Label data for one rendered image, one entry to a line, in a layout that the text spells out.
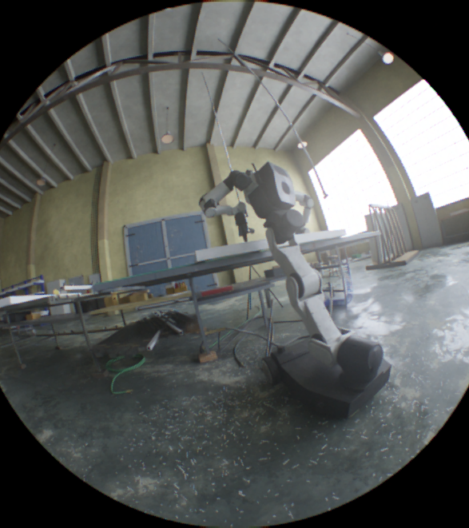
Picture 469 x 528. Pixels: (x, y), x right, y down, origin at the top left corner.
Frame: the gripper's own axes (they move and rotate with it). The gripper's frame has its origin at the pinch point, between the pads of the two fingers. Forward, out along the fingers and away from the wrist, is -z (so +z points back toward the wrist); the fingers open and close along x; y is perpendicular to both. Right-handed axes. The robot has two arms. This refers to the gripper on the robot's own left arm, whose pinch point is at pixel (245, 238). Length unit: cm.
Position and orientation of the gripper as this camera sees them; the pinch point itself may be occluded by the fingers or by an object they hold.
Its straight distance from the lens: 121.9
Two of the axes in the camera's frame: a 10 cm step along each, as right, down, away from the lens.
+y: 9.5, -1.9, 2.7
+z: -2.1, -9.8, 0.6
